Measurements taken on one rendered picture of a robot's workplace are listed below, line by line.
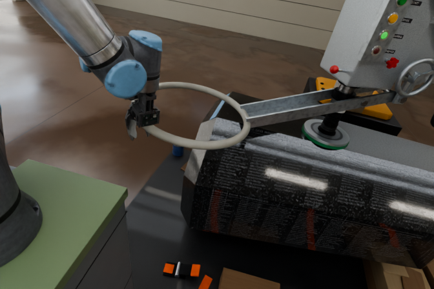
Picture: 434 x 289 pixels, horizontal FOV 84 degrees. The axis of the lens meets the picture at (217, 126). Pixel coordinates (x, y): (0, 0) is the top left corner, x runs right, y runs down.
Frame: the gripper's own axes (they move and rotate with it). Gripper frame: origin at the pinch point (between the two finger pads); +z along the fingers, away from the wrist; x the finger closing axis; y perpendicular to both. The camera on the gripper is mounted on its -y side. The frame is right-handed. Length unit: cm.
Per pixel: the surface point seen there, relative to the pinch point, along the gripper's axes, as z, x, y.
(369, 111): 2, 150, 28
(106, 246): 10.6, -21.4, 29.9
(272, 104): -11, 56, 14
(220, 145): -6.8, 18.3, 23.7
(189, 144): -7.1, 8.5, 19.3
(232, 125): 4.2, 44.8, 4.2
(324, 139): -3, 72, 36
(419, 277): 57, 114, 101
